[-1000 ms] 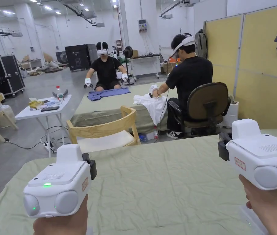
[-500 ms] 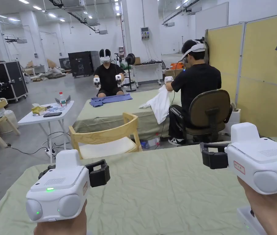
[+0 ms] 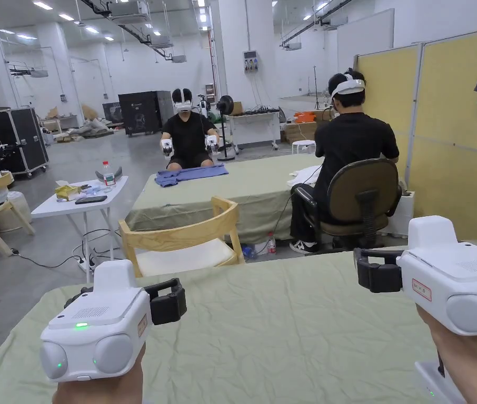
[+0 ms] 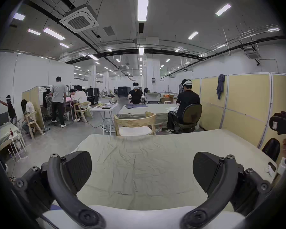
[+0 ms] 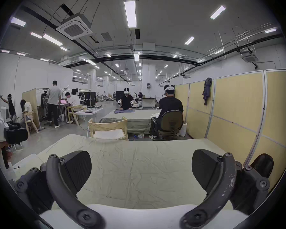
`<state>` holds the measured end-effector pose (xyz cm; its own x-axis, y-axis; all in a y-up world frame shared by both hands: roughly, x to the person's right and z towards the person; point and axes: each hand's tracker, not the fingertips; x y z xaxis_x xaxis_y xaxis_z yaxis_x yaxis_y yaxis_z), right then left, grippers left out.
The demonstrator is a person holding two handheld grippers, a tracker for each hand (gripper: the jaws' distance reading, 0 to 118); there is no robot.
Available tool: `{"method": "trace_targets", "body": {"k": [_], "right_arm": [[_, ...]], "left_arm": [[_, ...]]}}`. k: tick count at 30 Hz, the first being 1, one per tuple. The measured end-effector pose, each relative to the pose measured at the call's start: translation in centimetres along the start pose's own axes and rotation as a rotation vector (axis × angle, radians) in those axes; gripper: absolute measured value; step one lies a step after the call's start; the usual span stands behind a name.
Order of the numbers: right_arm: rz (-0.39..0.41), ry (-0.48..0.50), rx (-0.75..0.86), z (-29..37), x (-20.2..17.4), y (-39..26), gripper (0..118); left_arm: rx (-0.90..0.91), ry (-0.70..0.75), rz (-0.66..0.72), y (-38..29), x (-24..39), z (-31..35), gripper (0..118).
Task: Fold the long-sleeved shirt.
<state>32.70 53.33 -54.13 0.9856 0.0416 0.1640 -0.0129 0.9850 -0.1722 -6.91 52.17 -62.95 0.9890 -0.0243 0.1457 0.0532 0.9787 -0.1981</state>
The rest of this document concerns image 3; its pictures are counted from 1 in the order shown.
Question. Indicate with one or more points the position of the stack of cartons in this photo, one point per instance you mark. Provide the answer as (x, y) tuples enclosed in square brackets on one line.
[(297, 131)]

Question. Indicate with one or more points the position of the black cabinet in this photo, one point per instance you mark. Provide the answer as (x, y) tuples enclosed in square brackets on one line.
[(146, 111)]

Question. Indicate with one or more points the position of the black flight case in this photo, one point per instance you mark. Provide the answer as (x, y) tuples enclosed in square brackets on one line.
[(15, 139)]

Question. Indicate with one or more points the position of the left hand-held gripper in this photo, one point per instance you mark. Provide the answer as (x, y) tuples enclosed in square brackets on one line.
[(95, 332)]

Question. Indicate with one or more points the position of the water bottle with red label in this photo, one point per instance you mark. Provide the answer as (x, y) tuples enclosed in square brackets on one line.
[(271, 244)]

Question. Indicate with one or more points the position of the black tripod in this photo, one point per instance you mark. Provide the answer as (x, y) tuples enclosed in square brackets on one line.
[(316, 88)]

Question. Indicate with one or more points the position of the person's left hand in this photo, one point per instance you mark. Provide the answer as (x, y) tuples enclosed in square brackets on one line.
[(103, 393)]

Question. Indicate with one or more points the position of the white hand controller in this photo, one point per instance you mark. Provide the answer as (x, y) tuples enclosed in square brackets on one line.
[(432, 385)]

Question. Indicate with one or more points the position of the bed with pale green sheet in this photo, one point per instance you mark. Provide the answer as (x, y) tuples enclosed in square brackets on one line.
[(272, 336), (221, 198)]

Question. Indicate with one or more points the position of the white power strip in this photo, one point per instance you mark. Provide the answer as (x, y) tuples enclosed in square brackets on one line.
[(87, 264)]

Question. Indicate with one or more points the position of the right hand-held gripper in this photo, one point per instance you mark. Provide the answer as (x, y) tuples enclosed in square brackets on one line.
[(453, 273)]

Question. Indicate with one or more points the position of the white cloth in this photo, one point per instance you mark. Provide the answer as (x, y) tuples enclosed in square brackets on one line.
[(301, 176)]

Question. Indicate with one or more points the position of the white bin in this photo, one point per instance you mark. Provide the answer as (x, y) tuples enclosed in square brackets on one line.
[(405, 210)]

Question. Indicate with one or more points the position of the black standing fan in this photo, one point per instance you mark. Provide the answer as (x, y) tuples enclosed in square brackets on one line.
[(224, 107)]

